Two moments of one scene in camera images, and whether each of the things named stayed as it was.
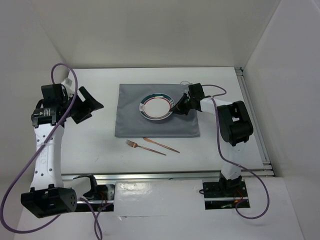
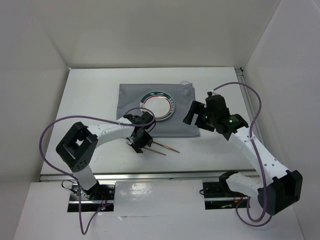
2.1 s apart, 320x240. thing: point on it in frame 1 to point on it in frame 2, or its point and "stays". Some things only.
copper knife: x=149 y=140 stays
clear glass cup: x=184 y=86 stays
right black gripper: x=179 y=107 to x=196 y=107
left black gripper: x=90 y=102 to x=147 y=139
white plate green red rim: x=156 y=106 stays
